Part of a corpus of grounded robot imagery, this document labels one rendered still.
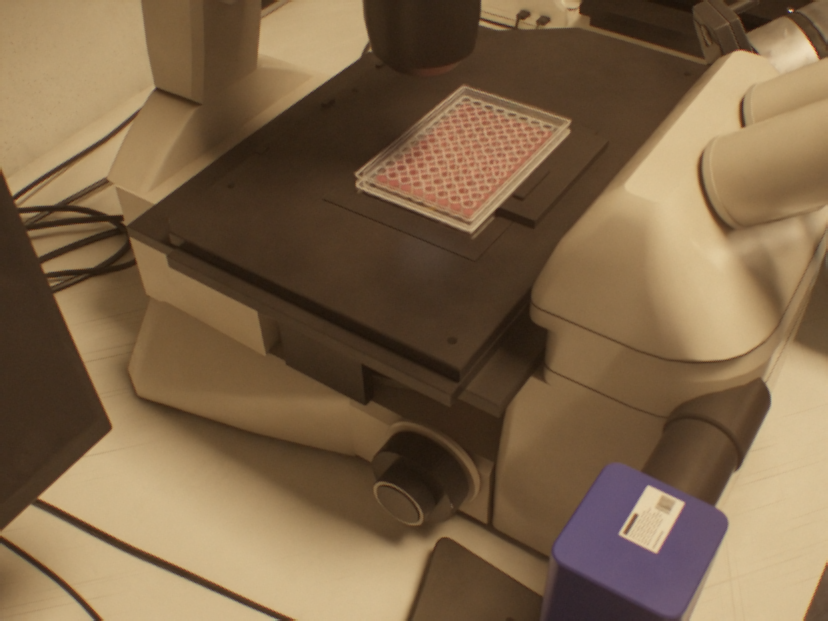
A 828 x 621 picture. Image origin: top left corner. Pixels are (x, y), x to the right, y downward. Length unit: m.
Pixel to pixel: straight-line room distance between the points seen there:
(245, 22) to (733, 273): 0.38
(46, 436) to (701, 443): 0.32
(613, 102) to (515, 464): 0.27
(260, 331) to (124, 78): 0.54
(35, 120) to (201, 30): 0.45
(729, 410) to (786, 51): 0.38
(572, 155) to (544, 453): 0.19
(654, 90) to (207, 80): 0.32
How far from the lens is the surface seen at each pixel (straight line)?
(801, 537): 0.70
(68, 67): 1.08
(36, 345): 0.46
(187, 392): 0.72
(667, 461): 0.45
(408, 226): 0.55
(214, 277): 0.55
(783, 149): 0.43
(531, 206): 0.56
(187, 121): 0.68
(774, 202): 0.44
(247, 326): 0.67
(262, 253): 0.55
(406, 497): 0.59
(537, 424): 0.54
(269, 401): 0.68
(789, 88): 0.49
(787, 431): 0.75
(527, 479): 0.58
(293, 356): 0.65
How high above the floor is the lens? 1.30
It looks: 44 degrees down
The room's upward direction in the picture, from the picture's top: 2 degrees counter-clockwise
